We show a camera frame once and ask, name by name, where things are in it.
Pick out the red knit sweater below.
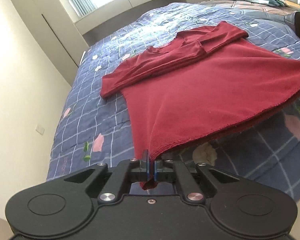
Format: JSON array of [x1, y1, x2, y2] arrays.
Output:
[[100, 21, 300, 191]]

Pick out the blue plaid floral quilt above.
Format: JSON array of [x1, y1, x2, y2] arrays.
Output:
[[47, 3, 300, 200]]

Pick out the dark quilted bedspread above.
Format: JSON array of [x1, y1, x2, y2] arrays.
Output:
[[200, 0, 299, 29]]

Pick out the white wall outlet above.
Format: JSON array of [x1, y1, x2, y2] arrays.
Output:
[[36, 124, 45, 135]]

